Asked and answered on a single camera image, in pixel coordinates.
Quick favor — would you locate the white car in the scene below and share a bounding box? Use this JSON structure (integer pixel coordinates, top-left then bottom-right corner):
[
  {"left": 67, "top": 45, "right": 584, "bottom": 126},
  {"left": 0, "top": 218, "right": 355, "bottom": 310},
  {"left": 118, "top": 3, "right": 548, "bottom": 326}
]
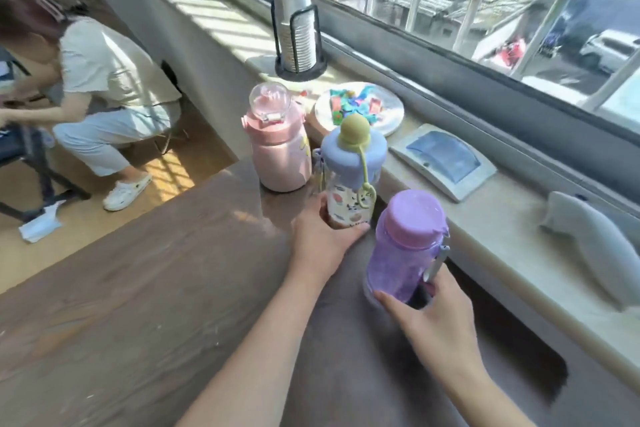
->
[{"left": 579, "top": 30, "right": 640, "bottom": 73}]

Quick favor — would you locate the person's right forearm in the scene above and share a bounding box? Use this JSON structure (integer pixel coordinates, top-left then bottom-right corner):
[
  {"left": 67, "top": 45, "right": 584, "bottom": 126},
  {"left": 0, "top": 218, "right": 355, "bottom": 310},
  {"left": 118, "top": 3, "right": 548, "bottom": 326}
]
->
[{"left": 422, "top": 366, "right": 539, "bottom": 427}]

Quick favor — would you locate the dark wooden table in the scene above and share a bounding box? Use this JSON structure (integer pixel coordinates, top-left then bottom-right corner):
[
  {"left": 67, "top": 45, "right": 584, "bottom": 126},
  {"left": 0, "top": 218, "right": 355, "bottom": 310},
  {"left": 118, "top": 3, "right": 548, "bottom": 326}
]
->
[{"left": 0, "top": 156, "right": 569, "bottom": 427}]

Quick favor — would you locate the person's right hand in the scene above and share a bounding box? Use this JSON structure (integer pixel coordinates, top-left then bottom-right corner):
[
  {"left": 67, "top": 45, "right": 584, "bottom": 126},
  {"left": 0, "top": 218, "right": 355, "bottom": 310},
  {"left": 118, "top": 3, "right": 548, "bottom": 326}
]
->
[{"left": 373, "top": 264, "right": 487, "bottom": 384}]

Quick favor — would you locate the white clog shoe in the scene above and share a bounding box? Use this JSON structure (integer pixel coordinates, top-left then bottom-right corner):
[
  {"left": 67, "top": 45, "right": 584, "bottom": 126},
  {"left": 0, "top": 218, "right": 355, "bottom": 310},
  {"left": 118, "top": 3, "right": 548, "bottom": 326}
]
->
[{"left": 102, "top": 172, "right": 153, "bottom": 212}]

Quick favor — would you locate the person's left forearm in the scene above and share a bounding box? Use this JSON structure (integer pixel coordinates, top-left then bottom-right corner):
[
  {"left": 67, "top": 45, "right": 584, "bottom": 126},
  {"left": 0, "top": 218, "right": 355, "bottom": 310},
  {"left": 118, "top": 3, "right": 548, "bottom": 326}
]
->
[{"left": 175, "top": 266, "right": 333, "bottom": 427}]

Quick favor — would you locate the metal folding stool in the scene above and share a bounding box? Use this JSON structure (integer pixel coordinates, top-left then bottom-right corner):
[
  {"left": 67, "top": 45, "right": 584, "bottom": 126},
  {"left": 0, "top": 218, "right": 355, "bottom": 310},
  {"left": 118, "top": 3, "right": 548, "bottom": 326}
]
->
[{"left": 153, "top": 126, "right": 190, "bottom": 155}]

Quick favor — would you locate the white device with blue panel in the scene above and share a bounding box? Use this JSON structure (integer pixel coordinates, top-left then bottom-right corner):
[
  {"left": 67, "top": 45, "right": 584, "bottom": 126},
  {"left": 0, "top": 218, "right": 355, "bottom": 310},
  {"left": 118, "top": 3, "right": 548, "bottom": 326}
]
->
[{"left": 389, "top": 123, "right": 498, "bottom": 203}]

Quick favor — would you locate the white plate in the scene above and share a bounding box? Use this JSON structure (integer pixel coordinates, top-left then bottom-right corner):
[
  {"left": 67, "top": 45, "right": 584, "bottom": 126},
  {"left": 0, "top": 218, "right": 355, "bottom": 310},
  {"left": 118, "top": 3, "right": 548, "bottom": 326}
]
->
[{"left": 314, "top": 83, "right": 405, "bottom": 137}]

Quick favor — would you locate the stack of paper cups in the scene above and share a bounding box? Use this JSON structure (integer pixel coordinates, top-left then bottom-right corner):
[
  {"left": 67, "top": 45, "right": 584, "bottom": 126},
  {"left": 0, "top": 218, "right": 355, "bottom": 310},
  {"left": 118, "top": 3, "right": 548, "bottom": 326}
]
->
[{"left": 270, "top": 0, "right": 317, "bottom": 73}]

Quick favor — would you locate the grey window frame with bars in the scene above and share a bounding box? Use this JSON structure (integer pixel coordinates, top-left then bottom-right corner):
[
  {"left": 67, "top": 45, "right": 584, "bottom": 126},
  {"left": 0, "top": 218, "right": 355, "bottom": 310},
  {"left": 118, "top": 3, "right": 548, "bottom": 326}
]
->
[{"left": 212, "top": 0, "right": 640, "bottom": 202}]

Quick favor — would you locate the pile of colourful candies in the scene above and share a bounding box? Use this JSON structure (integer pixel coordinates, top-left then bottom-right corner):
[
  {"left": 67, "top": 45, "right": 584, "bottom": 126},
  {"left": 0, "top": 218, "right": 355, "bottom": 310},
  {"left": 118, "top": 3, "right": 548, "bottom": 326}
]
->
[{"left": 327, "top": 85, "right": 383, "bottom": 125}]

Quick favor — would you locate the person's left hand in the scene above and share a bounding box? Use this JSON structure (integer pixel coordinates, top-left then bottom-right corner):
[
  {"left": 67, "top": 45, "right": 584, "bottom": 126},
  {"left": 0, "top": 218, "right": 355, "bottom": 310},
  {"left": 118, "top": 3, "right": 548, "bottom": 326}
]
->
[{"left": 289, "top": 193, "right": 371, "bottom": 288}]

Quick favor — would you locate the black padded bench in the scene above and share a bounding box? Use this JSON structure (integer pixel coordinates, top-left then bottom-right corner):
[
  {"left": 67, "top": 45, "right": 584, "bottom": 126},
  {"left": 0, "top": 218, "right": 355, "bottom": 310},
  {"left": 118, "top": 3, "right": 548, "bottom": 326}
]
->
[{"left": 0, "top": 46, "right": 92, "bottom": 222}]

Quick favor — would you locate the black wire cup holder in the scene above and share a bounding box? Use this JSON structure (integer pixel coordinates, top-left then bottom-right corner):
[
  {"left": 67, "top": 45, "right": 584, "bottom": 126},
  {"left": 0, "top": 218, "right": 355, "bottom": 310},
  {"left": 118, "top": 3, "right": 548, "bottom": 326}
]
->
[{"left": 269, "top": 5, "right": 329, "bottom": 81}]

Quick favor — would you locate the blue lid cartoon bottle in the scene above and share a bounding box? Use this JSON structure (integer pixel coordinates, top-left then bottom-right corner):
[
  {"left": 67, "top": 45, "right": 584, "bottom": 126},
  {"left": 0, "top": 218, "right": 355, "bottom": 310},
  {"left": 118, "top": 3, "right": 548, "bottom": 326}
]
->
[{"left": 312, "top": 113, "right": 389, "bottom": 231}]

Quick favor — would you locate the pale hair clip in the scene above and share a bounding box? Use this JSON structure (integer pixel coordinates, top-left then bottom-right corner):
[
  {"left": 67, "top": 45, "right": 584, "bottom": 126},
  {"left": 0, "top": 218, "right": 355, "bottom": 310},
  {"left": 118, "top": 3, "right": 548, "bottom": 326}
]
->
[{"left": 35, "top": 0, "right": 66, "bottom": 22}]

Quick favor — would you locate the purple translucent bottle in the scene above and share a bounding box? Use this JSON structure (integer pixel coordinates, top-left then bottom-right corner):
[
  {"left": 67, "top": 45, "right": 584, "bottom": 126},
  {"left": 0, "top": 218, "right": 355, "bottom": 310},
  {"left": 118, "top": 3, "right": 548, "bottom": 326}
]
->
[{"left": 363, "top": 189, "right": 451, "bottom": 310}]

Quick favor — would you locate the pale pink jug bottle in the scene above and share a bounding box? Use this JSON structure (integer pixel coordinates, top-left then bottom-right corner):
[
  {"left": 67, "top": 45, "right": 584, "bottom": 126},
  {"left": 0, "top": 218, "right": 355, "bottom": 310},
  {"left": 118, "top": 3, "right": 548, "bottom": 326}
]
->
[{"left": 241, "top": 81, "right": 312, "bottom": 193}]

